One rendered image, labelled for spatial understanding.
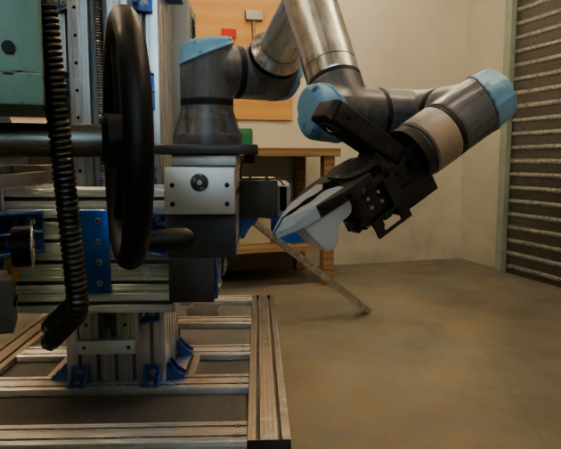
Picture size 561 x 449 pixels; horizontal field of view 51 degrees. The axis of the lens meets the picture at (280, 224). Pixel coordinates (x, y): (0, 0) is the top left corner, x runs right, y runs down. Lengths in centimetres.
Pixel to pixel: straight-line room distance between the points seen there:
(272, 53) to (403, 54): 338
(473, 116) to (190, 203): 58
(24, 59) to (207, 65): 70
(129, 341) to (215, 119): 56
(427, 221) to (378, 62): 126
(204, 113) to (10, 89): 71
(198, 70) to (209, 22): 286
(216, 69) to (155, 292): 49
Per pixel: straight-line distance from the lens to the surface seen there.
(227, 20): 417
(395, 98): 82
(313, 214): 65
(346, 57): 82
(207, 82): 128
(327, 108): 67
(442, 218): 477
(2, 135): 67
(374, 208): 69
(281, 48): 127
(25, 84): 61
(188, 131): 127
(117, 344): 147
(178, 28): 175
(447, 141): 74
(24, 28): 64
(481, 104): 78
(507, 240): 434
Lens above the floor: 79
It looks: 6 degrees down
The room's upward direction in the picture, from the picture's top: straight up
